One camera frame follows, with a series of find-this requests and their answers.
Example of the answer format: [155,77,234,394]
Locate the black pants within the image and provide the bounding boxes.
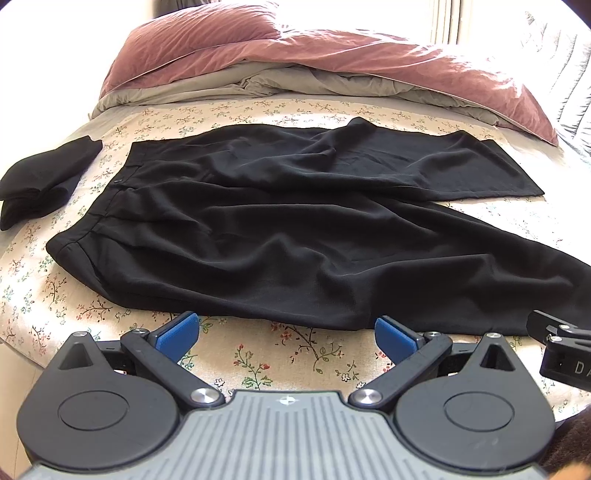
[46,118,590,335]

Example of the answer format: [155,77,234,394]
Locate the floral bed sheet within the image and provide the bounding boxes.
[1,94,590,395]

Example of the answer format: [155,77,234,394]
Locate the folded black garment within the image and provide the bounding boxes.
[1,135,103,231]

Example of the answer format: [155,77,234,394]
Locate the grey quilted headboard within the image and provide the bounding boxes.
[507,11,590,159]

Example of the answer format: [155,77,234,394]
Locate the pink and grey duvet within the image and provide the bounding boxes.
[92,3,558,145]

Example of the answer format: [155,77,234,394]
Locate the beige curtain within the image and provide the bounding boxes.
[432,0,465,45]

